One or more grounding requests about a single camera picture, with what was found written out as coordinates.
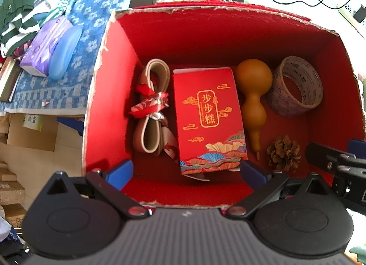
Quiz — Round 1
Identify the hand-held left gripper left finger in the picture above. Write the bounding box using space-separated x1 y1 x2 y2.
43 159 152 220

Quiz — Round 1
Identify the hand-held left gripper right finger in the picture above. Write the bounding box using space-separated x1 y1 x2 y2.
226 160 334 220

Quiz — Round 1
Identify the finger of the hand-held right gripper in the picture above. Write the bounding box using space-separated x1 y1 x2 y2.
305 142 366 174
347 138 366 154

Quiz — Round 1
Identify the brown pine cone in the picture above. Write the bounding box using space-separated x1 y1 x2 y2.
266 136 302 173

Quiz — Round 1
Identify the red gold-printed packet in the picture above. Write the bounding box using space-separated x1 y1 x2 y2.
172 67 248 182

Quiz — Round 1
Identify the clear printed tape roll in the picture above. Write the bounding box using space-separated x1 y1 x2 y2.
265 56 324 118

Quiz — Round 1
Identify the brown gourd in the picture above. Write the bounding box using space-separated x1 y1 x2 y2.
236 58 273 162

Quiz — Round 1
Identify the beige strap with red scarf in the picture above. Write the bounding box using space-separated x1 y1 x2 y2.
128 59 179 165

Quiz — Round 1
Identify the red cardboard box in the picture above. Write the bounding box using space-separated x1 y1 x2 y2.
82 0 366 208

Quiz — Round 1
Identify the brown cardboard box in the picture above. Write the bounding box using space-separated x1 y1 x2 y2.
6 113 59 152

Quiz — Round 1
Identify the stack of cardboard boxes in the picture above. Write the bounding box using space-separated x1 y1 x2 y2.
0 162 27 225

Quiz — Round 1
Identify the black charger plug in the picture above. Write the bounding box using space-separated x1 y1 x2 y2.
354 6 366 23

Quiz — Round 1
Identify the blue glasses case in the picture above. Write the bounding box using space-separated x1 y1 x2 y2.
48 25 83 80

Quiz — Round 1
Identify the white power strip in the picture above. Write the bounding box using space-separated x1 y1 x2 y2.
336 0 366 39

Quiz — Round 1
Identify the dark covered book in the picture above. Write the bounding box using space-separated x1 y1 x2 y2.
0 58 23 102

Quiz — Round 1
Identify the purple tissue pack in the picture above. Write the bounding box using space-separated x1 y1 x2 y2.
19 15 73 77

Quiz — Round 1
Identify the blue patterned cloth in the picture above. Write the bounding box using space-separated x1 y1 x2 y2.
0 0 140 117

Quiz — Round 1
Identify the pile of folded clothes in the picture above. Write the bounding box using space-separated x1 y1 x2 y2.
0 0 72 59

